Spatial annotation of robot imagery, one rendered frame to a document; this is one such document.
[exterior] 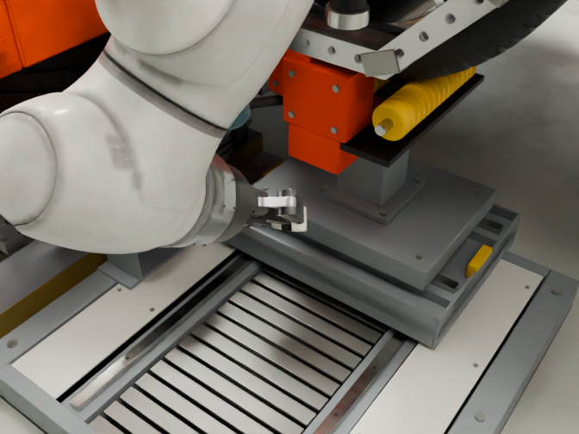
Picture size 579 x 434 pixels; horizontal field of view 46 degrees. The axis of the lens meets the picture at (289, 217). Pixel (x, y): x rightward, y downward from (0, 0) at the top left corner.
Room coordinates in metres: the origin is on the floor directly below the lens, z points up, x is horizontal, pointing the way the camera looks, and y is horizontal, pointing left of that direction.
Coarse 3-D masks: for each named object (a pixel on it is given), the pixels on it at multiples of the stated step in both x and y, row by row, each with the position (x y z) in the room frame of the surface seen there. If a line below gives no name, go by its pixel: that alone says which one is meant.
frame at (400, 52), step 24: (456, 0) 0.80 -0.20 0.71; (480, 0) 0.80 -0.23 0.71; (504, 0) 0.76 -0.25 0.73; (312, 24) 0.97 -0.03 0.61; (432, 24) 0.82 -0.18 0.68; (456, 24) 0.80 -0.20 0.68; (312, 48) 0.92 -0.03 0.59; (336, 48) 0.90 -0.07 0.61; (360, 48) 0.88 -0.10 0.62; (384, 48) 0.85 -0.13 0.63; (408, 48) 0.83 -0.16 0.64; (432, 48) 0.81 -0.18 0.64; (384, 72) 0.85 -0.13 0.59
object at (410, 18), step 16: (320, 0) 1.03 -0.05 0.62; (368, 0) 1.00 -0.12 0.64; (384, 0) 1.06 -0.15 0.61; (400, 0) 1.05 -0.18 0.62; (416, 0) 1.04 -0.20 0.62; (432, 0) 1.02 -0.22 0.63; (384, 16) 0.98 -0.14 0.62; (400, 16) 0.97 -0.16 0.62; (416, 16) 0.94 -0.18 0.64; (384, 32) 0.95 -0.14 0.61; (400, 32) 0.93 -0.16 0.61
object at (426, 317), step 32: (480, 224) 1.03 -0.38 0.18; (512, 224) 1.04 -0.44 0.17; (256, 256) 1.02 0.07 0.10; (288, 256) 0.97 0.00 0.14; (320, 256) 0.97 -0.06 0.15; (480, 256) 0.93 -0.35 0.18; (320, 288) 0.93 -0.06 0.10; (352, 288) 0.89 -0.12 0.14; (384, 288) 0.88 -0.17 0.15; (416, 288) 0.87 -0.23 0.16; (448, 288) 0.85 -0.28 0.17; (384, 320) 0.84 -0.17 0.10; (416, 320) 0.81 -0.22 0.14; (448, 320) 0.82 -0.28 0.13
